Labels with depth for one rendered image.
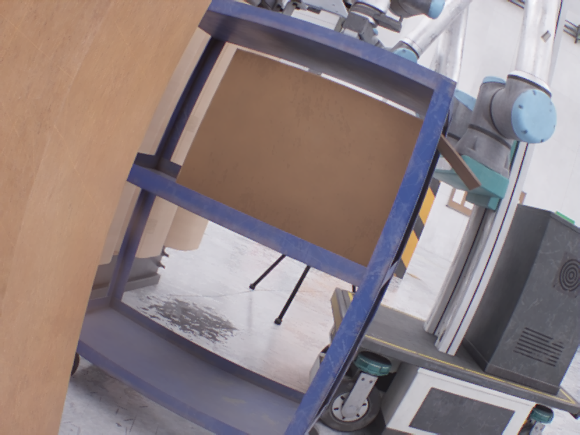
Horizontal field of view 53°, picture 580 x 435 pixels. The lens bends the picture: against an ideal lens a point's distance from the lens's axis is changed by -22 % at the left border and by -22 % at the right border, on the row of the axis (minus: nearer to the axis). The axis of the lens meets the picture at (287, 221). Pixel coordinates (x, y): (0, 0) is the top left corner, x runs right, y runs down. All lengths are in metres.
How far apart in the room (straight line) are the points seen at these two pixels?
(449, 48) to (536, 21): 0.79
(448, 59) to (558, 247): 0.90
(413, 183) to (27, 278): 0.68
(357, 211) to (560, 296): 0.95
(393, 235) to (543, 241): 0.86
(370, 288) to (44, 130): 0.67
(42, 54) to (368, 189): 0.72
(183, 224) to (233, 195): 1.26
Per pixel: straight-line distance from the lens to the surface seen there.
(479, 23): 7.34
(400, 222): 1.19
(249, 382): 1.72
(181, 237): 2.57
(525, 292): 1.97
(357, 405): 1.94
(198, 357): 1.75
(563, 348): 2.09
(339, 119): 1.28
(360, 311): 1.21
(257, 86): 1.32
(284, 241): 1.22
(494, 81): 1.90
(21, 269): 0.83
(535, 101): 1.72
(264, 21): 1.28
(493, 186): 1.84
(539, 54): 1.79
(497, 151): 1.86
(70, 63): 0.77
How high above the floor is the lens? 0.66
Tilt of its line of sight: 5 degrees down
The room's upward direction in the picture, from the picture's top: 23 degrees clockwise
